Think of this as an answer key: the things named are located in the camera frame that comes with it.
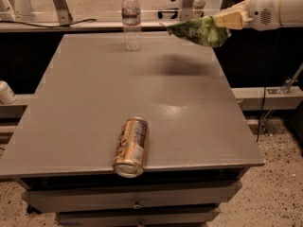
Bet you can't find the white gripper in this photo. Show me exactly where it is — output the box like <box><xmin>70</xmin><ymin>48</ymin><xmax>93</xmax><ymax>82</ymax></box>
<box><xmin>213</xmin><ymin>0</ymin><xmax>280</xmax><ymax>31</ymax></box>

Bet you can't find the green jalapeno chip bag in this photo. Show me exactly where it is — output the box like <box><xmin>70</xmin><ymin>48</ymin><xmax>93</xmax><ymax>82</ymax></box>
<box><xmin>163</xmin><ymin>16</ymin><xmax>231</xmax><ymax>47</ymax></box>

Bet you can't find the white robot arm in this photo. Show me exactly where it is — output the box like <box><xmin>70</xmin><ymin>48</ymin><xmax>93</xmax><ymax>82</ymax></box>
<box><xmin>213</xmin><ymin>0</ymin><xmax>303</xmax><ymax>31</ymax></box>

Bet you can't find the white bottle behind glass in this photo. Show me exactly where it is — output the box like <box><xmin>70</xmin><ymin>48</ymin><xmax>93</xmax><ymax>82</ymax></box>
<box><xmin>192</xmin><ymin>0</ymin><xmax>205</xmax><ymax>18</ymax></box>

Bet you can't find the clear plastic water bottle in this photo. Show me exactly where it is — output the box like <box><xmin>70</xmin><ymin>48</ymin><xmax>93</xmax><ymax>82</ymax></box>
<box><xmin>121</xmin><ymin>0</ymin><xmax>141</xmax><ymax>51</ymax></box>

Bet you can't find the grey drawer cabinet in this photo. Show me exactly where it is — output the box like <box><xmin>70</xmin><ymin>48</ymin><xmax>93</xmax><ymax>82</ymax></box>
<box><xmin>0</xmin><ymin>32</ymin><xmax>264</xmax><ymax>227</ymax></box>

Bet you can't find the gold drink can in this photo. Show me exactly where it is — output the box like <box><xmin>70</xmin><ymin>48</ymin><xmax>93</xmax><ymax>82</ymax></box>
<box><xmin>113</xmin><ymin>117</ymin><xmax>150</xmax><ymax>178</ymax></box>

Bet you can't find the grey metal frame post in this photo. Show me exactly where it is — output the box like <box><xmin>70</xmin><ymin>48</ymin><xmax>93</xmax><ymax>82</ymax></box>
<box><xmin>179</xmin><ymin>0</ymin><xmax>193</xmax><ymax>22</ymax></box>

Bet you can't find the black cable on rail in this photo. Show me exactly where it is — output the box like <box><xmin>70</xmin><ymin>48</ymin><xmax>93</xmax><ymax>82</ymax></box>
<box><xmin>0</xmin><ymin>18</ymin><xmax>98</xmax><ymax>28</ymax></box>

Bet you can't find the grey metal bracket left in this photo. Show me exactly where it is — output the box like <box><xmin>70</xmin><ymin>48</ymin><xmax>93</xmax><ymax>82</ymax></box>
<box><xmin>52</xmin><ymin>0</ymin><xmax>73</xmax><ymax>26</ymax></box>

